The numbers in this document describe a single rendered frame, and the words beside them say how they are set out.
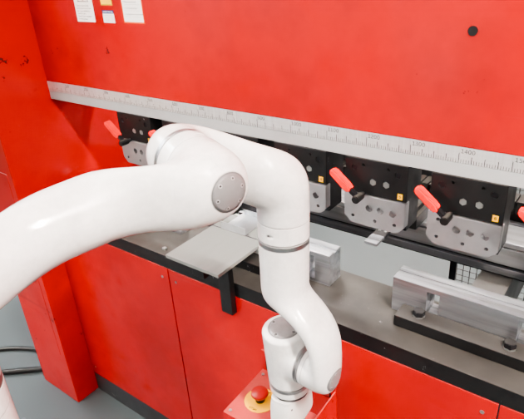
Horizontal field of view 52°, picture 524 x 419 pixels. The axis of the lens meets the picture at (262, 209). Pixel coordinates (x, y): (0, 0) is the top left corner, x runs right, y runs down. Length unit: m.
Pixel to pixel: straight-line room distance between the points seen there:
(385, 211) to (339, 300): 0.29
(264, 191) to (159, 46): 0.78
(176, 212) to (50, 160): 1.37
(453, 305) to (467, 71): 0.53
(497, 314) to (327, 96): 0.60
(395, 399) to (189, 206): 0.84
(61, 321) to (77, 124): 0.77
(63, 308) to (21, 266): 1.56
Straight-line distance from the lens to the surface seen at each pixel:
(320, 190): 1.30
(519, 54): 1.05
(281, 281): 0.93
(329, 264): 1.41
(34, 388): 2.69
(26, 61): 1.97
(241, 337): 1.59
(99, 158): 2.17
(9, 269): 0.71
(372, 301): 1.40
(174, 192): 0.70
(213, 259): 1.35
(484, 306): 1.28
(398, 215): 1.22
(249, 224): 1.49
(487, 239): 1.18
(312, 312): 0.96
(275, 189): 0.83
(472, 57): 1.07
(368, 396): 1.42
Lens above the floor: 1.71
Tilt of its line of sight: 27 degrees down
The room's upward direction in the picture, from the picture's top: 4 degrees counter-clockwise
